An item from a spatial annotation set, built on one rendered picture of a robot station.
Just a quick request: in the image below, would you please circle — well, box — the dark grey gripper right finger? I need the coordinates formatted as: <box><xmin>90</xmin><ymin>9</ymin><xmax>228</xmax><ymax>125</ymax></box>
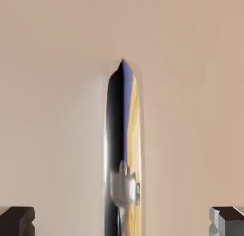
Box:
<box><xmin>209</xmin><ymin>206</ymin><xmax>244</xmax><ymax>236</ymax></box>

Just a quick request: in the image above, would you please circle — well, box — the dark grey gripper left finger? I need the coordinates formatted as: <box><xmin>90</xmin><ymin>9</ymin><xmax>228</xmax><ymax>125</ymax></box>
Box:
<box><xmin>0</xmin><ymin>206</ymin><xmax>36</xmax><ymax>236</ymax></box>

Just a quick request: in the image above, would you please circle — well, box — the beige painted drawer front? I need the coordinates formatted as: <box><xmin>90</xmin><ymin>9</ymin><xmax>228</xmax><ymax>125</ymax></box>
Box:
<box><xmin>0</xmin><ymin>0</ymin><xmax>244</xmax><ymax>236</ymax></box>

